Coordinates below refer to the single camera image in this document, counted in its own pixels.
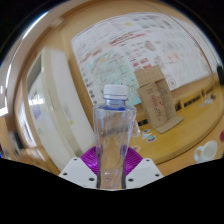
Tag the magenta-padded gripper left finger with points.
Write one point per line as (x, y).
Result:
(81, 168)

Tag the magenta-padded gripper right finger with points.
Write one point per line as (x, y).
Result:
(140, 168)

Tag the clear white-capped water bottle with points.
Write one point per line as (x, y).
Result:
(114, 133)

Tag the small printed packet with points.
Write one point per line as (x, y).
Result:
(146, 133)
(136, 148)
(151, 139)

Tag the white standing air conditioner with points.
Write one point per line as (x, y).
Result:
(56, 110)

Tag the white ceramic mug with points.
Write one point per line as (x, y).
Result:
(207, 151)

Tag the brown cardboard box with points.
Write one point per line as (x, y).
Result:
(156, 100)

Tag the large printed wall poster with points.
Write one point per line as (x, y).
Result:
(133, 50)

